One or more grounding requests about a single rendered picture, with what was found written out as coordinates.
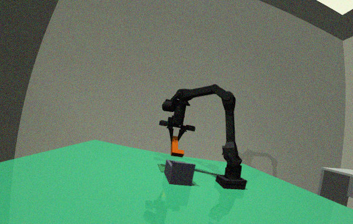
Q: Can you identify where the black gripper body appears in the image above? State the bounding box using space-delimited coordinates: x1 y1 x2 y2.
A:
159 112 195 131

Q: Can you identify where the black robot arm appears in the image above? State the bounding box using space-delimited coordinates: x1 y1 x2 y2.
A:
162 84 242 180

